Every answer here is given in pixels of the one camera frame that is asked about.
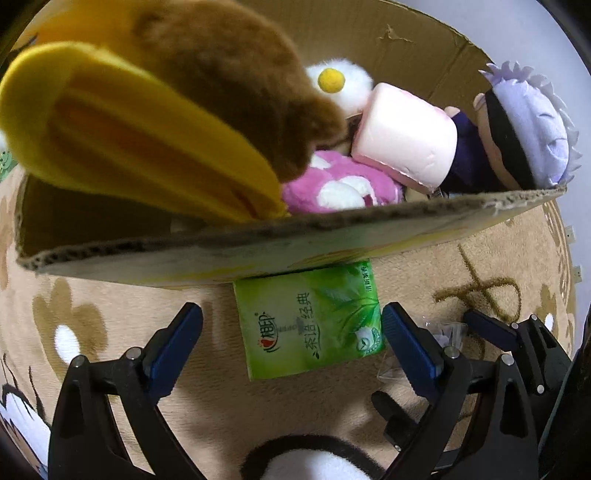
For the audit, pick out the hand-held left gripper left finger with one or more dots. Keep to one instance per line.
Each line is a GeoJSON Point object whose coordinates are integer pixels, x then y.
{"type": "Point", "coordinates": [173, 361]}

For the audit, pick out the yellow brown plush toy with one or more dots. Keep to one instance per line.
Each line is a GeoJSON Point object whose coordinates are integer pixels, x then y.
{"type": "Point", "coordinates": [115, 129]}

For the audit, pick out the clear plastic wrapper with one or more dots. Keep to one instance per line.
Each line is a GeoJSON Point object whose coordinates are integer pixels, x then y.
{"type": "Point", "coordinates": [445, 332]}

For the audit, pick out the pink plush bear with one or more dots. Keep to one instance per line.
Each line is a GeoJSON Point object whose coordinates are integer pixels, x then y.
{"type": "Point", "coordinates": [314, 184]}

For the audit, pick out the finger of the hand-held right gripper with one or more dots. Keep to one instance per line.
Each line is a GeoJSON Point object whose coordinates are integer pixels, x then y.
{"type": "Point", "coordinates": [545, 355]}
{"type": "Point", "coordinates": [397, 413]}

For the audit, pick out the white egg plush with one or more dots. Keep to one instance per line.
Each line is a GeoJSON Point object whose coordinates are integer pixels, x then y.
{"type": "Point", "coordinates": [353, 94]}

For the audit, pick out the pink marshmallow plush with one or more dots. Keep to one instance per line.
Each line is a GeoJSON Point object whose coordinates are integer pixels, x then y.
{"type": "Point", "coordinates": [401, 138]}

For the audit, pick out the plush doll with pale hair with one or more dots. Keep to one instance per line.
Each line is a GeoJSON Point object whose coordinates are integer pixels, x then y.
{"type": "Point", "coordinates": [531, 134]}

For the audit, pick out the cardboard box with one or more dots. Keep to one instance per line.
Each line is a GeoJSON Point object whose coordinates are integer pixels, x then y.
{"type": "Point", "coordinates": [277, 242]}

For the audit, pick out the green tissue packet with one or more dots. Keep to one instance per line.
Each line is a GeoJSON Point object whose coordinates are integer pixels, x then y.
{"type": "Point", "coordinates": [304, 323]}

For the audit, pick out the beige floral blanket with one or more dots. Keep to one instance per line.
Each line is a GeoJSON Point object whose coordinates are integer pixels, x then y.
{"type": "Point", "coordinates": [138, 304]}

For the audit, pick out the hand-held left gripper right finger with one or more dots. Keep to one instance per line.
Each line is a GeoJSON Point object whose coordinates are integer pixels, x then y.
{"type": "Point", "coordinates": [411, 351]}

